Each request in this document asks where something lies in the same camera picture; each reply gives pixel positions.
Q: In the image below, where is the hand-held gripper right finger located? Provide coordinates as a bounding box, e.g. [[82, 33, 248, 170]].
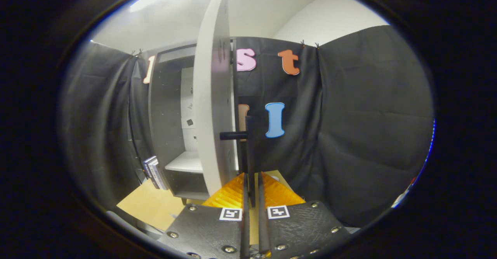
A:
[[257, 172, 352, 259]]

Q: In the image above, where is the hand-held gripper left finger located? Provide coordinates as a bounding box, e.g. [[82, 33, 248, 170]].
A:
[[157, 172, 251, 259]]

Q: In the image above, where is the black door handle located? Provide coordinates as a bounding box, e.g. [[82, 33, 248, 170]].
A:
[[220, 115, 257, 208]]

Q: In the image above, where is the grey cabinet body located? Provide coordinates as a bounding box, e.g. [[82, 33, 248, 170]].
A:
[[148, 43, 206, 205]]

